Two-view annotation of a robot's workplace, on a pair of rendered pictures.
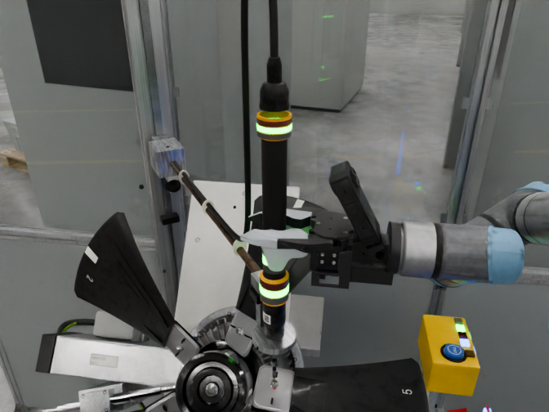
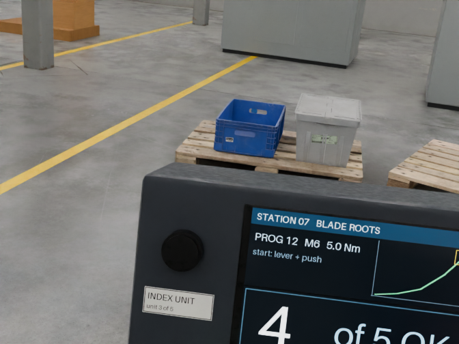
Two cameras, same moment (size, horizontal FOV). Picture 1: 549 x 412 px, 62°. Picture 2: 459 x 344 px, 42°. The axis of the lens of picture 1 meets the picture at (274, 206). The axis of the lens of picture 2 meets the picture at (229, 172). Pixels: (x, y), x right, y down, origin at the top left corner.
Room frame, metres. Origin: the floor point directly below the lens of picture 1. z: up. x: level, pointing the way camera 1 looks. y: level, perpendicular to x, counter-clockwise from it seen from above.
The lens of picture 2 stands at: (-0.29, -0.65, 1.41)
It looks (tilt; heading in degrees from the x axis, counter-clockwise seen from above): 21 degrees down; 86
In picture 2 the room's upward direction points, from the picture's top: 5 degrees clockwise
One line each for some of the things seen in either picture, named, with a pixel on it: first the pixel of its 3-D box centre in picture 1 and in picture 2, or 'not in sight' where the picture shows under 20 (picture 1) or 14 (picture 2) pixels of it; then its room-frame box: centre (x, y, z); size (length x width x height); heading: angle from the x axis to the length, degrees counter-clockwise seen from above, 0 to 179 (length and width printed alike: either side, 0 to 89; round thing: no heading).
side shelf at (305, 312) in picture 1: (264, 319); not in sight; (1.11, 0.03, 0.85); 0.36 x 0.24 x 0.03; 81
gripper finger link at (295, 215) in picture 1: (281, 230); not in sight; (0.59, -0.01, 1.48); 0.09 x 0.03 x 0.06; 70
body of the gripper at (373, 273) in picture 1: (352, 248); not in sight; (0.54, -0.11, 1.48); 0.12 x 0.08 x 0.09; 81
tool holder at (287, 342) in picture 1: (271, 311); not in sight; (0.56, 0.00, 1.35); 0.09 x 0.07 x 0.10; 26
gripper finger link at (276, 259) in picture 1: (274, 252); not in sight; (0.52, 0.00, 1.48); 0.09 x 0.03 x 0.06; 93
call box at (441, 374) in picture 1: (445, 355); not in sight; (0.79, -0.40, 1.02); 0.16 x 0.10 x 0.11; 171
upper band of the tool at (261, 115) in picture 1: (274, 125); not in sight; (0.55, 0.00, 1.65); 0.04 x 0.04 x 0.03
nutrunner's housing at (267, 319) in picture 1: (274, 227); not in sight; (0.55, 0.00, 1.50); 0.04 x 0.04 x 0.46
